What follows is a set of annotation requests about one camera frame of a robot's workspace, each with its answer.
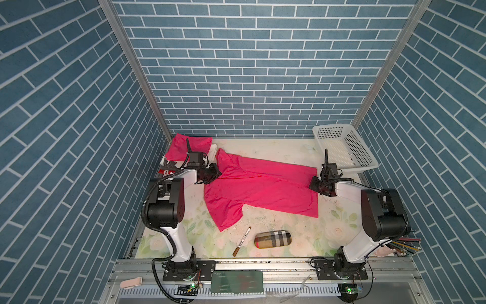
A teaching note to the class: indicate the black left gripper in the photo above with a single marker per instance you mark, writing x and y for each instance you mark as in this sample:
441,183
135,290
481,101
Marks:
214,172

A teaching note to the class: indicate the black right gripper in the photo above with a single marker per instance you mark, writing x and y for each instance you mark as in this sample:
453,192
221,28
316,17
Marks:
313,185

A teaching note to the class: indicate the magenta t shirt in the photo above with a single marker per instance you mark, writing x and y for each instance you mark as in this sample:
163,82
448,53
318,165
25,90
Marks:
276,186
178,149

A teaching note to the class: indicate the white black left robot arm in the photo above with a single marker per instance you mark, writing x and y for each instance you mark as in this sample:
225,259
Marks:
163,209

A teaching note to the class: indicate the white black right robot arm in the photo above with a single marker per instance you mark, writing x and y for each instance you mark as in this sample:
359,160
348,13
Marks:
383,218

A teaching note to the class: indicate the folded magenta t shirt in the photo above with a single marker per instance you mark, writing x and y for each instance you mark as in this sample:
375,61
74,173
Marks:
178,149

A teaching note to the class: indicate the white perforated plastic basket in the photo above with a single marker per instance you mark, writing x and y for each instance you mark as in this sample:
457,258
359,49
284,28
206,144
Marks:
345,147

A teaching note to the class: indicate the plaid beige glasses case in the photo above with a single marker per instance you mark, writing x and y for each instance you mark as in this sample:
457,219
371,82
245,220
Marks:
272,239

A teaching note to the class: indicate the coloured pencils bundle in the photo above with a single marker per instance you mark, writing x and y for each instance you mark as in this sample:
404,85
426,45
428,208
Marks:
405,246

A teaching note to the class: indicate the green circuit board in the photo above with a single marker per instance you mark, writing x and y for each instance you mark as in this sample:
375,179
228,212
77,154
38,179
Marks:
237,282

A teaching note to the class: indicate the brown handled marker pen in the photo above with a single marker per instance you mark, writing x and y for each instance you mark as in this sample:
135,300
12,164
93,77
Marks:
240,244

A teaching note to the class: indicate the aluminium front rail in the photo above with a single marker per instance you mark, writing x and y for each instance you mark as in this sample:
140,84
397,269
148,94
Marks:
389,280

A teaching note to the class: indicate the aluminium left corner post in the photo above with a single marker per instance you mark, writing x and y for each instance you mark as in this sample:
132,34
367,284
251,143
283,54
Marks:
113,19

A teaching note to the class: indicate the aluminium corner post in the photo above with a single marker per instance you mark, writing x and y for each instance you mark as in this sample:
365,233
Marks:
113,19
404,36

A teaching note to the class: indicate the aluminium right corner post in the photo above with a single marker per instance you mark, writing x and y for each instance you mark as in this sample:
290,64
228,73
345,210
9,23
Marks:
404,36

